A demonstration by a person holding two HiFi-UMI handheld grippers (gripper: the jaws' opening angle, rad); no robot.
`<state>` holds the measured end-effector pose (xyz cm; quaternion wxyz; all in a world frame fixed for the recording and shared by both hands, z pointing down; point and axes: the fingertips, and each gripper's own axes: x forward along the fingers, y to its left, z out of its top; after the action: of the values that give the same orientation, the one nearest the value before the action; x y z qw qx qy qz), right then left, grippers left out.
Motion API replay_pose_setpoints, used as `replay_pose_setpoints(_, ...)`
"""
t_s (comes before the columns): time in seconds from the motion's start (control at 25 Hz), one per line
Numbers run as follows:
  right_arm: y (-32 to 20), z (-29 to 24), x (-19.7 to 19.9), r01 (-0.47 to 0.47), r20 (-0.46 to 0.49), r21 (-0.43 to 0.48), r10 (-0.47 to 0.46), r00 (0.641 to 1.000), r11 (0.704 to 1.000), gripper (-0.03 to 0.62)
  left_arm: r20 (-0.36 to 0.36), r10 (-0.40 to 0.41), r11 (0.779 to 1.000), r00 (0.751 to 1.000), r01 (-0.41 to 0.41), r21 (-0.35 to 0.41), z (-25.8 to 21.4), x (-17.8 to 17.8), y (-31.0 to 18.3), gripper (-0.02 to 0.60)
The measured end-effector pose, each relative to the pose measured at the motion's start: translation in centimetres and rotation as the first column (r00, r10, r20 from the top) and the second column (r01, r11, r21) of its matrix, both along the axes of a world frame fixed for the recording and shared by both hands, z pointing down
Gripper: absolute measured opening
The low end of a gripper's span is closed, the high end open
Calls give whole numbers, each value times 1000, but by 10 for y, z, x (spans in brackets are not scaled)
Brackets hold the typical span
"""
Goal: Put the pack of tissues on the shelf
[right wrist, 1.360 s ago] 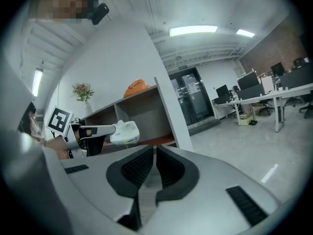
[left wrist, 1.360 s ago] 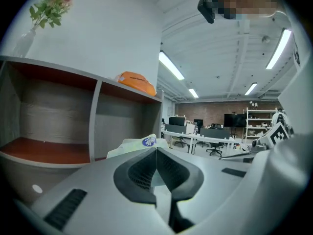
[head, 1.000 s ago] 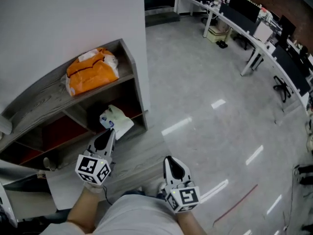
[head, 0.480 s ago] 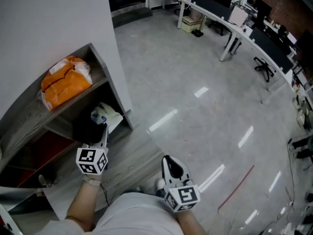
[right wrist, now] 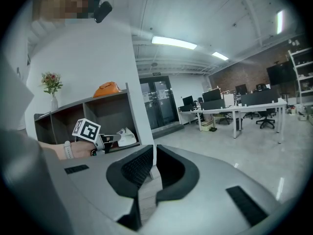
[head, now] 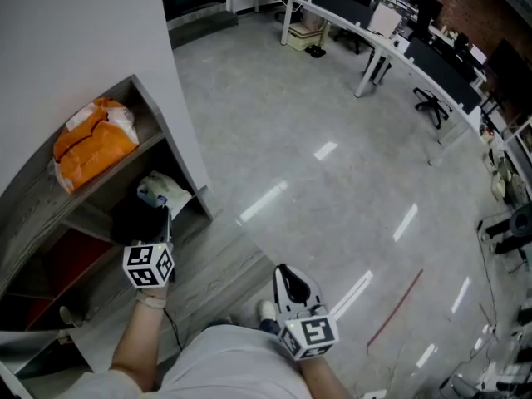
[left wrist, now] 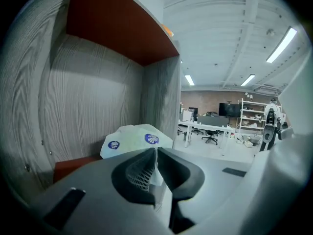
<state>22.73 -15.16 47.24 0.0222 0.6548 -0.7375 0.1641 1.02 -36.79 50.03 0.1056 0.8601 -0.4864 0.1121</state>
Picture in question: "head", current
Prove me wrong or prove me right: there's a black equipment stand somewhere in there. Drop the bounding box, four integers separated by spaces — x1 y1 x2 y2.
476 204 532 258

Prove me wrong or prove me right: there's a black desk divider panel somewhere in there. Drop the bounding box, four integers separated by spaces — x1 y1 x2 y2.
302 0 377 29
403 37 482 115

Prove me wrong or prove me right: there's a grey wooden desk with hutch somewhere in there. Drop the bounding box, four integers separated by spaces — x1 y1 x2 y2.
0 74 276 391

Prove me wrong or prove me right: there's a grey wooden shelf unit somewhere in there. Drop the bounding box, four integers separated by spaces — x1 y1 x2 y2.
0 74 214 334

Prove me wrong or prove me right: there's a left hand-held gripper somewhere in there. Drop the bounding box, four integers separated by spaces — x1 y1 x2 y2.
121 199 176 291

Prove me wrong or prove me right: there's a long white office desk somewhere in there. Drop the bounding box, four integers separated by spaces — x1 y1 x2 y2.
225 0 532 185

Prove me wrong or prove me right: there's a small white cylinder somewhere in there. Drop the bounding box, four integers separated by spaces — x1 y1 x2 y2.
58 304 83 328

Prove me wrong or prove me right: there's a person's left hand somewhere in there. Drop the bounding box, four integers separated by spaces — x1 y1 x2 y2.
133 285 170 313

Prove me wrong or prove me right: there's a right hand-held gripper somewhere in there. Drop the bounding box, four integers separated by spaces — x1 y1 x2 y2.
273 264 341 362

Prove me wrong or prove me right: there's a black office chair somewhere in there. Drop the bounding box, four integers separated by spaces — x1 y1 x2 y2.
332 26 374 57

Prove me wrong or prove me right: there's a cardboard box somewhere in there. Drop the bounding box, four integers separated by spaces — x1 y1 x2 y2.
288 21 326 52

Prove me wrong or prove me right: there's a white wet wipes packet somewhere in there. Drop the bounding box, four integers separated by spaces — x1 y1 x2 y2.
136 170 194 220

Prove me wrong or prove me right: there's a person's right forearm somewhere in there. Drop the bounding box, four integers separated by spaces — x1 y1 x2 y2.
296 356 355 399

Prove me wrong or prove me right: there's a person's left forearm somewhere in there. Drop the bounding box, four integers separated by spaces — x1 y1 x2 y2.
109 303 168 391

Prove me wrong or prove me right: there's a white board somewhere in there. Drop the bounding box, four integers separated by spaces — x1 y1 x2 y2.
367 2 403 40

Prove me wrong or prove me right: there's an orange plastic packet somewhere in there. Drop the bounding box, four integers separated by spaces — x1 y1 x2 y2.
52 96 140 195

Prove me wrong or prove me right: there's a grey floor step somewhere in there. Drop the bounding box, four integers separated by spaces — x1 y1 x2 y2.
167 9 241 50

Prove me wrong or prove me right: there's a person's white shoe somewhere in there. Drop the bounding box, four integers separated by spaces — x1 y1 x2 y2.
255 299 278 323

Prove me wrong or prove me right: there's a black cable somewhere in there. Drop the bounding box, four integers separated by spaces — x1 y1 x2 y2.
162 307 185 353

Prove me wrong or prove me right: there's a black chair base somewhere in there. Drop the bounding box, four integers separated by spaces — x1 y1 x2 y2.
412 86 454 131

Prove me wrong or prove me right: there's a person's light grey shirt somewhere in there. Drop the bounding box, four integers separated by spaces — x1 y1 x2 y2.
69 323 318 399

